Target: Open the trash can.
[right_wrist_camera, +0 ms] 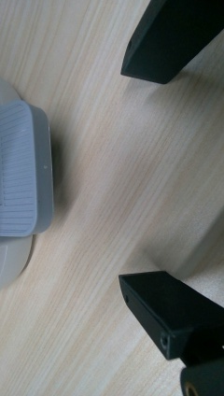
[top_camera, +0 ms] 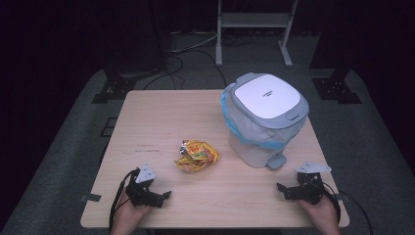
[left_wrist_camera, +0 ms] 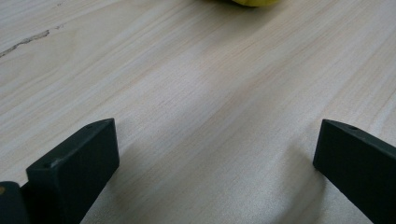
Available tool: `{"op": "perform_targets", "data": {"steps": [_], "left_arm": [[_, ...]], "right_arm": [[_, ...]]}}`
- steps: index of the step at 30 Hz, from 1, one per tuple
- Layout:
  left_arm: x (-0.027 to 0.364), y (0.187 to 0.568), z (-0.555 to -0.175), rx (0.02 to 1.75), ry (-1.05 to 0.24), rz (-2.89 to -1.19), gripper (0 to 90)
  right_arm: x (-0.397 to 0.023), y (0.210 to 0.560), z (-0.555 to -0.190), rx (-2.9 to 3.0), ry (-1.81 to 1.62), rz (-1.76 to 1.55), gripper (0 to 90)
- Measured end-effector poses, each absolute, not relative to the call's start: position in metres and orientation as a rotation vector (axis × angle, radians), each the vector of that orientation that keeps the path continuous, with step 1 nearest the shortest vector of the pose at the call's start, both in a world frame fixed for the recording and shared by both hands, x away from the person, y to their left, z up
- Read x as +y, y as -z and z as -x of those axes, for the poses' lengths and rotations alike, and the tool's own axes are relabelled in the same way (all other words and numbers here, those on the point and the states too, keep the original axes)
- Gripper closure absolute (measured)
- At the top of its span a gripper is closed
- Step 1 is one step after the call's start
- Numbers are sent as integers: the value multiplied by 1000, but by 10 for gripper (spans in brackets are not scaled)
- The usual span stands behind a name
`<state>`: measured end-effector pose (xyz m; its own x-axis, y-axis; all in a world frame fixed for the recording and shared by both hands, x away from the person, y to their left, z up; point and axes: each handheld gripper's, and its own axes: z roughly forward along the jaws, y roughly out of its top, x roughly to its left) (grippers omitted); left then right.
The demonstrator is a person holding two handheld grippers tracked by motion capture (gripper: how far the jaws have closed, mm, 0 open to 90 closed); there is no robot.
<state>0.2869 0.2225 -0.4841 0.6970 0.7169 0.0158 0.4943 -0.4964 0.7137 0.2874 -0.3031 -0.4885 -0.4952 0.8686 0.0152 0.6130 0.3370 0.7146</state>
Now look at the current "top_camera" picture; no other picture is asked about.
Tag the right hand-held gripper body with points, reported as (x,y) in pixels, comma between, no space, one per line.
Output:
(308,191)

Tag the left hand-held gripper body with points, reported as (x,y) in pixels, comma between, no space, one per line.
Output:
(143,196)

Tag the yellow snack wrapper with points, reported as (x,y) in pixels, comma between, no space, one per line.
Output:
(195,156)

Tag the white pedal trash can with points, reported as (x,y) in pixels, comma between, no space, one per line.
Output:
(267,94)

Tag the person's left hand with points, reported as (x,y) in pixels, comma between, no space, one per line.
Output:
(129,213)

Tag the person's right hand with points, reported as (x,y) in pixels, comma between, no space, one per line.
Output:
(321,213)

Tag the blue plastic bin liner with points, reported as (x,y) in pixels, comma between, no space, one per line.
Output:
(257,132)

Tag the black stand base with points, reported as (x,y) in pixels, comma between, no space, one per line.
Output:
(114,88)
(336,88)

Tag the white metal stand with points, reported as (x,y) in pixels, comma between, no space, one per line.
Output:
(254,20)

